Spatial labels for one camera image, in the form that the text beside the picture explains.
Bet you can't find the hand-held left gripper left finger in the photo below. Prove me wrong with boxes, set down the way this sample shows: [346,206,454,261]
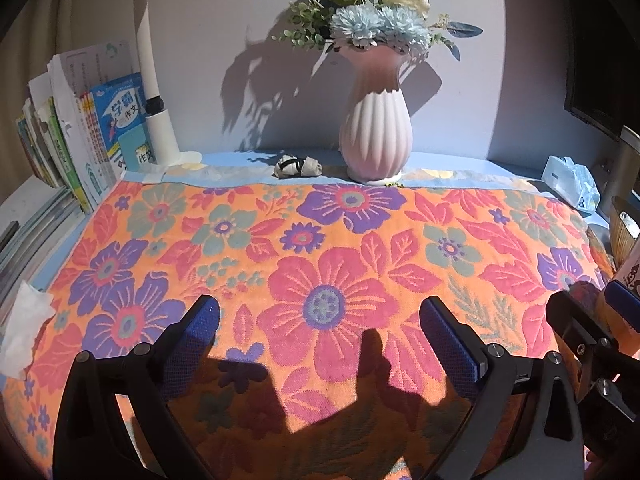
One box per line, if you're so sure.
[52,294,222,480]

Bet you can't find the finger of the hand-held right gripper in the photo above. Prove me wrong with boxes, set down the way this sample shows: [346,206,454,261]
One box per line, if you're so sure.
[604,280,640,313]
[545,290,640,463]

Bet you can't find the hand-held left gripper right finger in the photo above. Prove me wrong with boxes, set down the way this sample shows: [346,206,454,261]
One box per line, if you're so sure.
[419,296,586,480]

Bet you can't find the tan printed storage box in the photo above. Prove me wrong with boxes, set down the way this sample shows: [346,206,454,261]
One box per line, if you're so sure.
[595,240,640,361]

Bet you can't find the tan bristle brush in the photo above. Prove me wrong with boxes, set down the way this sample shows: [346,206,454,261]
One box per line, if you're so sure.
[608,196,640,257]

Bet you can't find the grey monitor stand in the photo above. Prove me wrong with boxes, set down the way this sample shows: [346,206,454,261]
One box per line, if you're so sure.
[597,127,640,217]

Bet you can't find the blue tissue packet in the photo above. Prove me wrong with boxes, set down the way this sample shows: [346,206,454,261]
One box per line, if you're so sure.
[541,155,601,212]

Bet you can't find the floral orange towel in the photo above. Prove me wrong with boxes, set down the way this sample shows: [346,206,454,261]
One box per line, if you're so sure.
[0,167,618,480]

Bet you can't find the crumpled white tissue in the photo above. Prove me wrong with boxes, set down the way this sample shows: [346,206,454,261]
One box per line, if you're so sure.
[0,280,57,380]

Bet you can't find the stack of flat books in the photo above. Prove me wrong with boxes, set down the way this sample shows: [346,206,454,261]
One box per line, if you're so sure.
[0,180,92,322]

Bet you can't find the rolled white sock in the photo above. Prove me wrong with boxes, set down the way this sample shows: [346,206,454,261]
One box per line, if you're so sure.
[272,156,324,180]

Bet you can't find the white desk lamp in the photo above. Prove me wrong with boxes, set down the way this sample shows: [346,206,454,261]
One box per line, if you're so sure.
[70,0,204,170]

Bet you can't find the pink ribbed vase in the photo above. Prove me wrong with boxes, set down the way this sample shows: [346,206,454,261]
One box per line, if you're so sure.
[338,42,415,186]

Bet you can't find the row of upright books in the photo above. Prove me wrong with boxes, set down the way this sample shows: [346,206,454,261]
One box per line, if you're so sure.
[15,40,162,214]

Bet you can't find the black monitor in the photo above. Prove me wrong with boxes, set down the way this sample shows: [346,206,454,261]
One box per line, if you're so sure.
[545,0,640,142]

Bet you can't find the artificial flower bouquet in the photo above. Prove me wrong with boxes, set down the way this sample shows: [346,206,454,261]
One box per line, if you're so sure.
[258,0,484,62]

